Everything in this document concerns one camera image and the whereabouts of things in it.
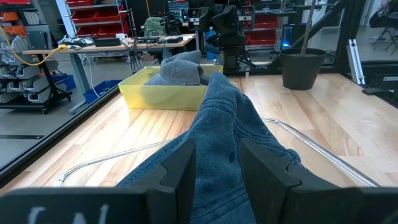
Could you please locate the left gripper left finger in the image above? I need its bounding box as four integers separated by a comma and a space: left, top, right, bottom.
116, 138, 198, 224

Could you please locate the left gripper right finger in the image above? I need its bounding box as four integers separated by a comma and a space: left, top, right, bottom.
238, 138, 340, 224

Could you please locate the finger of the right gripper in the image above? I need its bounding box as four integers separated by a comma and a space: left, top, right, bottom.
213, 6, 228, 35
226, 6, 241, 35

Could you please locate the blue denim bucket hat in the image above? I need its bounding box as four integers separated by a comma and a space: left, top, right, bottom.
116, 73, 307, 224

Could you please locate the red bin shelf rack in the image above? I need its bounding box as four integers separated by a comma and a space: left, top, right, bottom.
63, 0, 133, 39
245, 12, 282, 46

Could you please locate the green backpack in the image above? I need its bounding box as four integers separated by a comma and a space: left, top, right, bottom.
144, 16, 167, 38

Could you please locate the clear plastic bin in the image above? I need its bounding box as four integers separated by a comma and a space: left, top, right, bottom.
57, 117, 381, 189

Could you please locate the wooden work table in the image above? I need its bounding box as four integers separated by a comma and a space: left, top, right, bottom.
22, 33, 197, 94

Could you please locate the potted green leafy plant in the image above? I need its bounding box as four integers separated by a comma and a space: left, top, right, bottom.
279, 0, 328, 91

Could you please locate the yellow plastic bin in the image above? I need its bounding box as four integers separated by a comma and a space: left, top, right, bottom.
118, 64, 224, 111

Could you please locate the flat black device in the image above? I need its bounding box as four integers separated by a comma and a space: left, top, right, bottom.
94, 37, 122, 48

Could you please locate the blue storage bin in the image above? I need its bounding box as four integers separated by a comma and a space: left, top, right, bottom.
51, 73, 77, 92
83, 80, 124, 105

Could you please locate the silver aluminium extrusion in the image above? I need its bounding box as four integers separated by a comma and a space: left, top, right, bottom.
347, 39, 366, 85

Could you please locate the black chair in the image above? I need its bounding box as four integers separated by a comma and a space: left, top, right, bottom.
369, 0, 398, 56

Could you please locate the grey bin rack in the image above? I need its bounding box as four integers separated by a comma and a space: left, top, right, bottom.
0, 0, 75, 114

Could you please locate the thick yellow cable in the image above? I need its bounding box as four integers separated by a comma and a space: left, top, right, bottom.
0, 26, 68, 67

